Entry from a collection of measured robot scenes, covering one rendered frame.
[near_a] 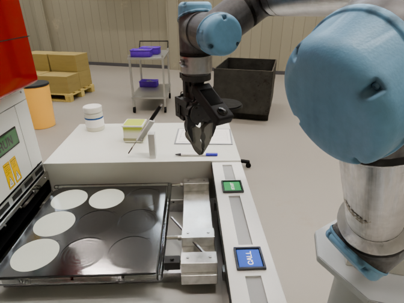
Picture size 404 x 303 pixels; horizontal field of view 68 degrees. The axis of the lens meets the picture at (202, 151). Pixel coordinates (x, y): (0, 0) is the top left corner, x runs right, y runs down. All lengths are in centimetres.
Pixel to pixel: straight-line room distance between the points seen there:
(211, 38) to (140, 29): 739
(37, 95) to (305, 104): 398
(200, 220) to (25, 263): 42
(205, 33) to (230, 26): 5
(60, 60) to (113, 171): 482
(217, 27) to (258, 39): 663
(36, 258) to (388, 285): 81
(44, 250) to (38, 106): 348
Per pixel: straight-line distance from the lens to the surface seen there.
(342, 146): 28
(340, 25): 26
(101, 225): 84
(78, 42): 890
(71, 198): 97
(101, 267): 73
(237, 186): 83
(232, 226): 70
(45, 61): 590
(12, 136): 92
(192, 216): 85
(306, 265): 203
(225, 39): 58
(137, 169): 98
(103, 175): 102
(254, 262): 62
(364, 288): 85
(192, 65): 70
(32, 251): 82
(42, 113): 424
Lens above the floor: 141
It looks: 26 degrees down
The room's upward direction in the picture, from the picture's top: straight up
